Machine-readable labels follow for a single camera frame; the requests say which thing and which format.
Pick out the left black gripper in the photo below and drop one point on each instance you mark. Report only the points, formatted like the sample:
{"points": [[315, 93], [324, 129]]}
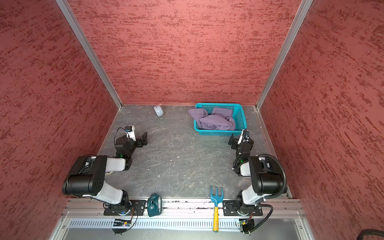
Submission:
{"points": [[139, 142]]}

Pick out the purple trousers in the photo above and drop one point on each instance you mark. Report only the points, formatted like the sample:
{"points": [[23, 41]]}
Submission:
{"points": [[219, 120]]}

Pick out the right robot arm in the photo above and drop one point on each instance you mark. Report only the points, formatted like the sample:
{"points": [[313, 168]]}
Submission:
{"points": [[268, 178]]}

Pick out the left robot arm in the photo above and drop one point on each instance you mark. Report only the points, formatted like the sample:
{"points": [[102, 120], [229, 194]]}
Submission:
{"points": [[86, 178]]}

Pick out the teal plastic basket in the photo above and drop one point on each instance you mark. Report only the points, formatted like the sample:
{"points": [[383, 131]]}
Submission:
{"points": [[238, 116]]}

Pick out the white egg-shaped timer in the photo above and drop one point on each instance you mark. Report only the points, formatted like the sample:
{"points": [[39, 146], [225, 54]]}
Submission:
{"points": [[159, 111]]}

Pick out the teal alarm clock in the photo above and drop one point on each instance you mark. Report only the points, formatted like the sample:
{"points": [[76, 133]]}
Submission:
{"points": [[154, 205]]}

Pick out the right small circuit board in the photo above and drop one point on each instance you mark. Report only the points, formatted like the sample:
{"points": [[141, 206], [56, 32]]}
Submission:
{"points": [[246, 226]]}

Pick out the small circuit board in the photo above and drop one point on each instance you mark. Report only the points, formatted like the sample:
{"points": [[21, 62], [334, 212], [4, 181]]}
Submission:
{"points": [[246, 226], [121, 223]]}

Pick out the left small circuit board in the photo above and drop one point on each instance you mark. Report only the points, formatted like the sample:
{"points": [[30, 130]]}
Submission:
{"points": [[121, 223]]}

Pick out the perforated metal strip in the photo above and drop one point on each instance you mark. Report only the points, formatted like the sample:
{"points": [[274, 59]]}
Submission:
{"points": [[225, 225]]}

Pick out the left corner aluminium profile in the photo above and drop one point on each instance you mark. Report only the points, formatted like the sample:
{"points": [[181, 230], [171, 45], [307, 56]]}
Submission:
{"points": [[79, 33]]}

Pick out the corner aluminium profile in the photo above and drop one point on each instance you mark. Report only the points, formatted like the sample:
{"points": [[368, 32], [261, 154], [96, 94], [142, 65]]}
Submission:
{"points": [[79, 33], [290, 37]]}

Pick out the right corner aluminium profile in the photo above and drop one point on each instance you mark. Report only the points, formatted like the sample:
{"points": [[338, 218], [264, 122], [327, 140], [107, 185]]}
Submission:
{"points": [[290, 37]]}

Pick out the blue garden fork yellow handle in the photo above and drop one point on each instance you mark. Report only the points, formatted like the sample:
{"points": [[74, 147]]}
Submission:
{"points": [[216, 198]]}

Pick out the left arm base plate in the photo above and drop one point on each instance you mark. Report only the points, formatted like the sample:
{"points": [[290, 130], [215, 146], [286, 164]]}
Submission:
{"points": [[134, 208]]}

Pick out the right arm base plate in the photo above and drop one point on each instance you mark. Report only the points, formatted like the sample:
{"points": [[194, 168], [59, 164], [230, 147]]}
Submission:
{"points": [[235, 208]]}

